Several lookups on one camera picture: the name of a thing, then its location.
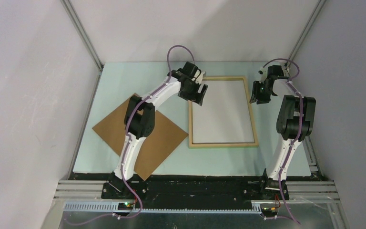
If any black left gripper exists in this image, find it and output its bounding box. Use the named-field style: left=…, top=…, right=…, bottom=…
left=178, top=79, right=207, bottom=106

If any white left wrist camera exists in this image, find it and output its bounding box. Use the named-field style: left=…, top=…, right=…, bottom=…
left=192, top=70, right=206, bottom=84

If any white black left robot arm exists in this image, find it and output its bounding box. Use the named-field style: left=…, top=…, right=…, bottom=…
left=113, top=62, right=208, bottom=199

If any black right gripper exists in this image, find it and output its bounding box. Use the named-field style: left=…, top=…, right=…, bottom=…
left=249, top=80, right=273, bottom=104

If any aluminium front rail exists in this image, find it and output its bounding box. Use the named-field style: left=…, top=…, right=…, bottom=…
left=54, top=180, right=340, bottom=203

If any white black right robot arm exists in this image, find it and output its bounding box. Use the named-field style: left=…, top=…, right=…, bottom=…
left=249, top=65, right=316, bottom=199

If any beach landscape photo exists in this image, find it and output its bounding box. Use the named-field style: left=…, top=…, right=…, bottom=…
left=192, top=79, right=255, bottom=144

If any right aluminium corner post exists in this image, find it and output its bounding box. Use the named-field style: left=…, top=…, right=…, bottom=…
left=288, top=0, right=327, bottom=61

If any brown cardboard backing board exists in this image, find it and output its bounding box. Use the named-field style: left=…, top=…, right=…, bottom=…
left=92, top=99, right=188, bottom=180

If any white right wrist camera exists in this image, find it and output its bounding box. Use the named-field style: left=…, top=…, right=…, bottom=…
left=258, top=67, right=267, bottom=78

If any aluminium corner post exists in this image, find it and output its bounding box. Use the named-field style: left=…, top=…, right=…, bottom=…
left=288, top=0, right=327, bottom=61
left=60, top=0, right=104, bottom=72

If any wooden picture frame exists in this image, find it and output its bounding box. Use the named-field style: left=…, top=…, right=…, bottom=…
left=188, top=75, right=260, bottom=149

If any grey slotted cable duct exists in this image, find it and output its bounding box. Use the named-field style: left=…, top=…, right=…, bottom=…
left=63, top=201, right=262, bottom=214

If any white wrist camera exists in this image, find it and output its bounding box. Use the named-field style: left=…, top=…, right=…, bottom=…
left=192, top=70, right=206, bottom=84
left=258, top=67, right=267, bottom=78

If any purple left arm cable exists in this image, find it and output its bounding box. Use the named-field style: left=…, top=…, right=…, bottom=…
left=63, top=45, right=196, bottom=227

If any left aluminium corner post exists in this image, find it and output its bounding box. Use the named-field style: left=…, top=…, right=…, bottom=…
left=60, top=0, right=104, bottom=72

